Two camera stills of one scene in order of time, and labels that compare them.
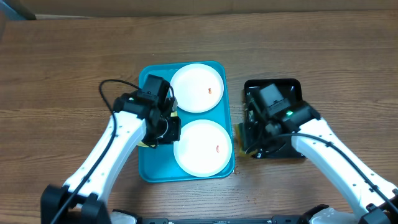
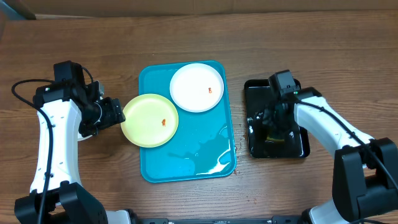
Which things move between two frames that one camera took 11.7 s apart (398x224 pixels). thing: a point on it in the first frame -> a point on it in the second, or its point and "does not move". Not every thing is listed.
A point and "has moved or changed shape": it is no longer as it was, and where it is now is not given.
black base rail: x=287 y=219 does not move
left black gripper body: x=169 y=131 -> x=111 y=114
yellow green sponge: x=239 y=144 has moved or changed shape
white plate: x=198 y=88 does not move
